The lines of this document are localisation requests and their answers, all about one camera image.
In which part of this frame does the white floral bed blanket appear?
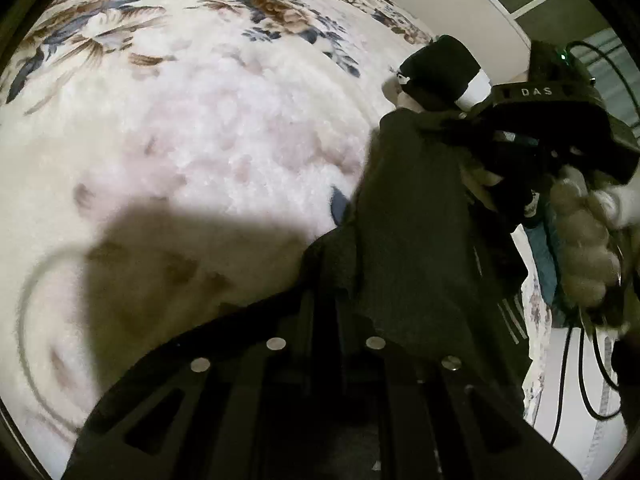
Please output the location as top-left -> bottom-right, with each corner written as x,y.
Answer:
1,0 -> 528,479

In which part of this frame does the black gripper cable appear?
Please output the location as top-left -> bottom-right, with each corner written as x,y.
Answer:
549,39 -> 640,446

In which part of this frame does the right hand in white glove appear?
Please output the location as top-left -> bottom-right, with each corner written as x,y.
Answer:
550,166 -> 639,308

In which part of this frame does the black striped garment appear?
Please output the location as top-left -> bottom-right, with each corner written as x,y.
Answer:
299,107 -> 539,361

